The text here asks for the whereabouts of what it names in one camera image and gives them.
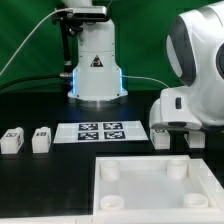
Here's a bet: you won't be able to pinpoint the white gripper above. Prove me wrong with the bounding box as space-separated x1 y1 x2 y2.
149 86 202 131

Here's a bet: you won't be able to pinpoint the white square table top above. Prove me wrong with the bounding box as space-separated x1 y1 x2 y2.
94 156 224 213

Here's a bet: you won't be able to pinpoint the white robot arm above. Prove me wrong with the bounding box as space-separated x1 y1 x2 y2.
61 0 224 132

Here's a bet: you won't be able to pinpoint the white marker sheet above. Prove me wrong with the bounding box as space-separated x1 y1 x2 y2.
54 121 148 144

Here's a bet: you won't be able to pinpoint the black cables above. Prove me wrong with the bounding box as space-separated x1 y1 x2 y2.
0 73 73 93

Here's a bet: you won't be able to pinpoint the black camera stand pole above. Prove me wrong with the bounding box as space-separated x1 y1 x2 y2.
61 22 72 71

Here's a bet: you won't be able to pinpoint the black camera on stand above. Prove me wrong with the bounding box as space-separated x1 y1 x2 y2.
52 6 108 23

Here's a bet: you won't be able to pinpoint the white cable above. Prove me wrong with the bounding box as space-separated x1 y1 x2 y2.
0 7 71 76

